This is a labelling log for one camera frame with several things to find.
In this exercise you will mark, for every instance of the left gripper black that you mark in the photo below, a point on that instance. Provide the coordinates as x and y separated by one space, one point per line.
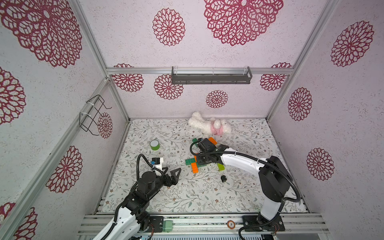
173 180

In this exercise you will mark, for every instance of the green connector block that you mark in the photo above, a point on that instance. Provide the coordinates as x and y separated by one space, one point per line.
167 226

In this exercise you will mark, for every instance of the black wire wall rack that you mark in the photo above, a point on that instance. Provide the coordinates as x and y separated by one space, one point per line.
88 117

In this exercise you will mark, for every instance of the dark green lego brick front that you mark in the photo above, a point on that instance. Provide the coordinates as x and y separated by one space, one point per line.
190 161

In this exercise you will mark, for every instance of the white pink plush toy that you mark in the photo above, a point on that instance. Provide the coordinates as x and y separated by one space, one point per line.
212 127

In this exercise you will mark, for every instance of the black wall shelf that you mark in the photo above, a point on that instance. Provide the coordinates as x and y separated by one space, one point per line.
212 79

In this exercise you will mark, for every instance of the metal base rail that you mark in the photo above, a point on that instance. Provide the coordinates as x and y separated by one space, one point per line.
227 225

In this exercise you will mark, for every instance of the green tape roll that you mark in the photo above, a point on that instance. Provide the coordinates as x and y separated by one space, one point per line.
155 145

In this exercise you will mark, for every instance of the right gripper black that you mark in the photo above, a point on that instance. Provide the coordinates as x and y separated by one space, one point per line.
202 159

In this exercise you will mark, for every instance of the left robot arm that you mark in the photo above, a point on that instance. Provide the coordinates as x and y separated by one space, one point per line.
130 216

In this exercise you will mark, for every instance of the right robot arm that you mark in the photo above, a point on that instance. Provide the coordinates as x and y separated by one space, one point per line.
277 184

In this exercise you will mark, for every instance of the lime green lego brick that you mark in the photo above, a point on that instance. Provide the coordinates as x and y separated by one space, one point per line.
221 167

